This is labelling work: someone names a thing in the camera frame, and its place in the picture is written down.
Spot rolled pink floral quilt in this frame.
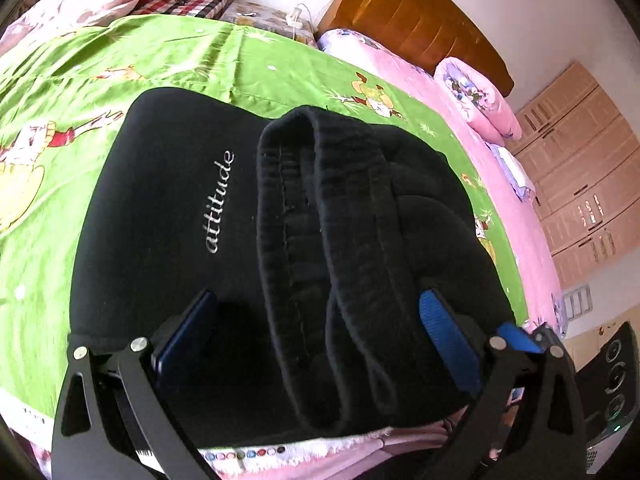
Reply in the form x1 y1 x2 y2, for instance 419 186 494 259
434 57 523 143

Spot black pants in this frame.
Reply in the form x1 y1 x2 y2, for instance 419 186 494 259
67 87 518 448

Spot white power strip charger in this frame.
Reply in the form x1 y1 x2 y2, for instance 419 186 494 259
292 2 331 28

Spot plaid bed sheet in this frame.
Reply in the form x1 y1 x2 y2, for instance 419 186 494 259
132 0 228 16

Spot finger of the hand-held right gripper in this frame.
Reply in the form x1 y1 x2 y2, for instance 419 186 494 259
497 321 558 356

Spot pink bed sheet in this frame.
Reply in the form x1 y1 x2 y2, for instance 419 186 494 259
20 27 571 480

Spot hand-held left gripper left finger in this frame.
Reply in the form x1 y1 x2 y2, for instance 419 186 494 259
50 289 218 480

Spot purple white folded cloth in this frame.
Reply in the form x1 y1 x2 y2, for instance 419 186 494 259
487 142 536 203

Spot white slatted object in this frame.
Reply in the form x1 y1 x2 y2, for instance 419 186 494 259
562 284 593 321

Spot padded wooden headboard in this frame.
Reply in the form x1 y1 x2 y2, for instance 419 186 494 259
317 0 516 98

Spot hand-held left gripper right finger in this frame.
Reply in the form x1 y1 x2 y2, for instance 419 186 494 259
419 289 587 480

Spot nightstand with floral cloth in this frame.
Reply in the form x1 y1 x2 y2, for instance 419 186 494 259
220 0 318 48

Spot green cartoon printed blanket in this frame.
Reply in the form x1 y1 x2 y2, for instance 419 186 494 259
0 12 531 471

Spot light wooden wardrobe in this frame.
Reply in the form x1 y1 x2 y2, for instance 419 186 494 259
512 61 640 291

